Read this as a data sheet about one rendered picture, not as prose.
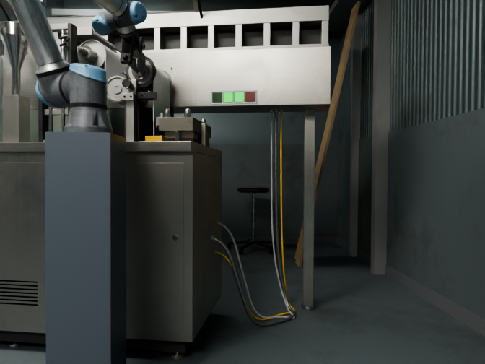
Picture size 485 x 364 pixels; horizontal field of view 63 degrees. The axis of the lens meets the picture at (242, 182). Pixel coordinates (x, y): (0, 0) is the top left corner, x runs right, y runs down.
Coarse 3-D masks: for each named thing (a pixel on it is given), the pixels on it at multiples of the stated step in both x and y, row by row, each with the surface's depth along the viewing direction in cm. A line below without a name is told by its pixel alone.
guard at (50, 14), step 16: (48, 0) 219; (64, 0) 218; (80, 0) 218; (128, 0) 215; (144, 0) 215; (160, 0) 214; (176, 0) 213; (48, 16) 228; (64, 16) 227; (80, 16) 227
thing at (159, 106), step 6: (156, 84) 189; (156, 90) 189; (162, 90) 198; (162, 96) 198; (168, 96) 207; (156, 102) 189; (162, 102) 198; (168, 102) 207; (156, 108) 189; (162, 108) 198; (168, 108) 207; (156, 114) 189
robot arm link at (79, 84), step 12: (72, 72) 127; (84, 72) 126; (96, 72) 128; (60, 84) 130; (72, 84) 127; (84, 84) 126; (96, 84) 128; (72, 96) 127; (84, 96) 126; (96, 96) 128
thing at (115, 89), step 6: (114, 78) 188; (120, 78) 188; (108, 84) 189; (114, 84) 188; (120, 84) 187; (108, 90) 189; (114, 90) 188; (120, 90) 187; (108, 96) 188; (114, 96) 188; (120, 96) 188
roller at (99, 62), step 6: (90, 42) 190; (96, 42) 189; (96, 48) 190; (102, 48) 189; (78, 54) 191; (102, 54) 189; (84, 60) 190; (96, 60) 190; (102, 60) 189; (102, 66) 191
